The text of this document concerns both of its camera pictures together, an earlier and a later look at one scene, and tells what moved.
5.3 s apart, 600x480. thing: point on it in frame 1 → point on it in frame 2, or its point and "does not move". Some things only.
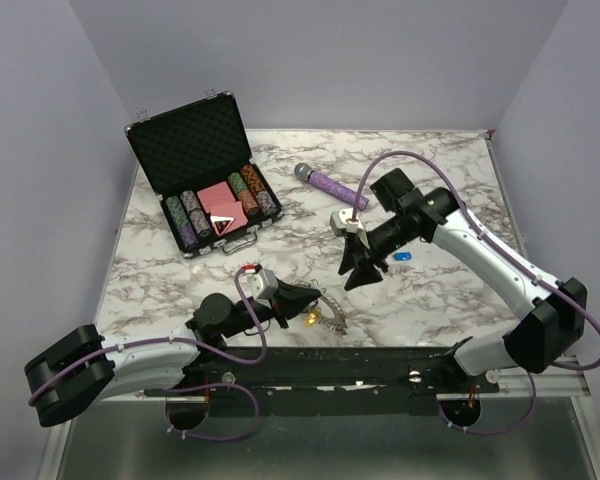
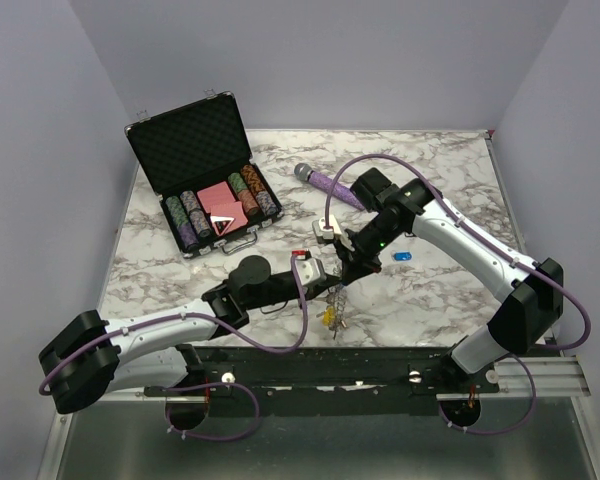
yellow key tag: [311, 318] → [328, 315]
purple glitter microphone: [330, 186] does not move
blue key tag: [403, 256] does not move
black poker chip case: [199, 157] does not move
